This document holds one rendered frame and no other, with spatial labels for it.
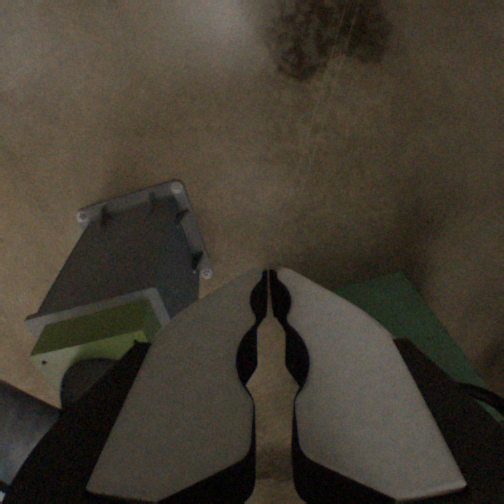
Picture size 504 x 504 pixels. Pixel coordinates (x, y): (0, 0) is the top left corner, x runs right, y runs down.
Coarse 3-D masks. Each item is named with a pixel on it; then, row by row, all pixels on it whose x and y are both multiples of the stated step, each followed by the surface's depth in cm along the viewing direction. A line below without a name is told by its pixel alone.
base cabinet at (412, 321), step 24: (336, 288) 147; (360, 288) 144; (384, 288) 140; (408, 288) 137; (384, 312) 129; (408, 312) 127; (432, 312) 124; (408, 336) 118; (432, 336) 115; (432, 360) 107; (456, 360) 105; (480, 384) 96
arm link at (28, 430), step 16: (0, 384) 53; (0, 400) 50; (16, 400) 52; (32, 400) 55; (0, 416) 49; (16, 416) 50; (32, 416) 52; (48, 416) 54; (0, 432) 47; (16, 432) 49; (32, 432) 50; (0, 448) 46; (16, 448) 48; (32, 448) 49; (0, 464) 45; (16, 464) 48; (0, 480) 44; (0, 496) 44
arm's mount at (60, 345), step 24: (96, 312) 77; (120, 312) 74; (144, 312) 73; (48, 336) 73; (72, 336) 71; (96, 336) 70; (120, 336) 68; (144, 336) 69; (48, 360) 70; (72, 360) 70
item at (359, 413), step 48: (288, 288) 11; (288, 336) 10; (336, 336) 9; (384, 336) 9; (336, 384) 8; (384, 384) 8; (336, 432) 7; (384, 432) 7; (432, 432) 6; (336, 480) 6; (384, 480) 6; (432, 480) 6
